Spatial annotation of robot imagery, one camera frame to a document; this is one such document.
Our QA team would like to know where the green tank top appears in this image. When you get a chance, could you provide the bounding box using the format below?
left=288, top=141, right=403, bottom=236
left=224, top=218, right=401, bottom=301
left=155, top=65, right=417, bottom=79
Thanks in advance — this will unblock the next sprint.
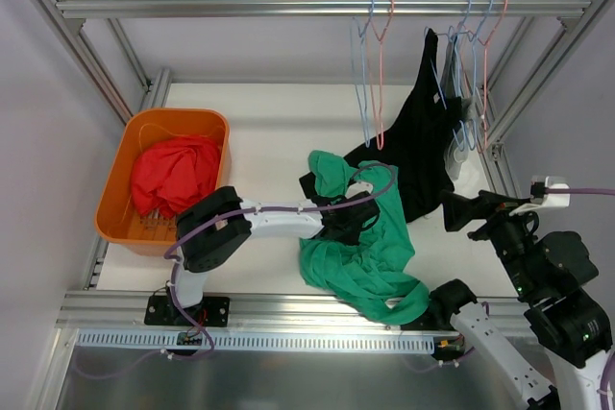
left=299, top=151, right=429, bottom=326

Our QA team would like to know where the black tank top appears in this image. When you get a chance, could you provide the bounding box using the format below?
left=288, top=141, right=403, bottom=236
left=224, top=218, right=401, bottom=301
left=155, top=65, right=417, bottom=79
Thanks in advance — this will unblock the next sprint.
left=299, top=27, right=463, bottom=225

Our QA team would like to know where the pink wire hanger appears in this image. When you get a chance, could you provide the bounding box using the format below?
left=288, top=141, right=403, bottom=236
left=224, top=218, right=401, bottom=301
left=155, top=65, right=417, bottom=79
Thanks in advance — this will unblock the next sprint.
left=474, top=0, right=508, bottom=154
left=365, top=0, right=396, bottom=151

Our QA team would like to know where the red tank top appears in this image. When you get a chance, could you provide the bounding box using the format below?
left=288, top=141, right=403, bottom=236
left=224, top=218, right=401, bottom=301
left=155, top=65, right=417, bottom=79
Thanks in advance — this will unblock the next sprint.
left=130, top=135, right=221, bottom=219

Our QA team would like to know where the blue wire hanger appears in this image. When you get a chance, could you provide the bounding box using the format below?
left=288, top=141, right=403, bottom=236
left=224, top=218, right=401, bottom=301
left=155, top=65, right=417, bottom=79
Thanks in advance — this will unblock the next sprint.
left=350, top=0, right=375, bottom=148

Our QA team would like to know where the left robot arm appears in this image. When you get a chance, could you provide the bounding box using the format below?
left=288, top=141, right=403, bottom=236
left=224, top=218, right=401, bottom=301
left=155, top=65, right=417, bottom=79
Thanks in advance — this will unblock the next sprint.
left=163, top=181, right=380, bottom=326

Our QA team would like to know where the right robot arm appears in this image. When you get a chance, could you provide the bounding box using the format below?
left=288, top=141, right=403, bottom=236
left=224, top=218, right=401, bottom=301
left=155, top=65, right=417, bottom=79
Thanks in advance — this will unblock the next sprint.
left=429, top=178, right=614, bottom=409

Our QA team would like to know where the white tank top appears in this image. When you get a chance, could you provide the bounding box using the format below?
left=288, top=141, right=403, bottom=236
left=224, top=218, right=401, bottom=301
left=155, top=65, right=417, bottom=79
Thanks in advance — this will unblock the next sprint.
left=418, top=160, right=489, bottom=224

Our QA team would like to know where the grey tank top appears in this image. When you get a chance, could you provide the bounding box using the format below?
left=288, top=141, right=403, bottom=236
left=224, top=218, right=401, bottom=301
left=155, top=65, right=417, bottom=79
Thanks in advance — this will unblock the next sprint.
left=439, top=35, right=477, bottom=179

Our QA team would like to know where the blue hanger under grey top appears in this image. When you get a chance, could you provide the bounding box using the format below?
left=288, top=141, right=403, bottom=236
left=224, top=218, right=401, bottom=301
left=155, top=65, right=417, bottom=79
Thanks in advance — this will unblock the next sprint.
left=453, top=0, right=495, bottom=97

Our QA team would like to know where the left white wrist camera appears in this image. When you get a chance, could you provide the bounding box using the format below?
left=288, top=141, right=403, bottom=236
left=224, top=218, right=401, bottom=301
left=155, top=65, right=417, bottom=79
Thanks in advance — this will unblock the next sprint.
left=346, top=181, right=374, bottom=196

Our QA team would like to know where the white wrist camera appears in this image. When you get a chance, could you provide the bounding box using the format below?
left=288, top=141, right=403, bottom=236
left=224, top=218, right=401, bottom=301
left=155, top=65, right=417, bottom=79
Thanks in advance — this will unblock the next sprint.
left=509, top=176, right=571, bottom=216
left=346, top=181, right=374, bottom=196

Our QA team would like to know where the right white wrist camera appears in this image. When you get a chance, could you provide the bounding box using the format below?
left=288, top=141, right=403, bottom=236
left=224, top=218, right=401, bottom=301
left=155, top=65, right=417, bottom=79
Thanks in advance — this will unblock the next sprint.
left=509, top=176, right=571, bottom=216

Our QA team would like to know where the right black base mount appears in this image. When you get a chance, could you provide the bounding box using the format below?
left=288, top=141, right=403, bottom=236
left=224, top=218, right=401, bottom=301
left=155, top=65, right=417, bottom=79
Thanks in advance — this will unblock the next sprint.
left=400, top=300, right=436, bottom=330

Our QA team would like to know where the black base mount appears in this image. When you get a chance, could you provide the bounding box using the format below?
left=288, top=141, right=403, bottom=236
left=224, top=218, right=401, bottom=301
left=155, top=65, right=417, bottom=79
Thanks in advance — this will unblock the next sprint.
left=144, top=293, right=231, bottom=327
left=400, top=300, right=436, bottom=330

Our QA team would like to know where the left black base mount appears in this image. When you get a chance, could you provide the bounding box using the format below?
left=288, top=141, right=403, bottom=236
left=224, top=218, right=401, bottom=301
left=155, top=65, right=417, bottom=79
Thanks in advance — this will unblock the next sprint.
left=144, top=293, right=231, bottom=327

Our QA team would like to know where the white slotted cable duct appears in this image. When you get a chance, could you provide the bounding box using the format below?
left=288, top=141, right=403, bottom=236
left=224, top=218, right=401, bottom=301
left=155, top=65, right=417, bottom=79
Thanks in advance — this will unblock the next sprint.
left=76, top=329, right=435, bottom=354

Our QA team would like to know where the aluminium hanging rail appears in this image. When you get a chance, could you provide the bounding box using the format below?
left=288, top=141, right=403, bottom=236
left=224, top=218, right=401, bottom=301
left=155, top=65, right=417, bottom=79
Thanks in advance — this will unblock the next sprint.
left=56, top=0, right=591, bottom=19

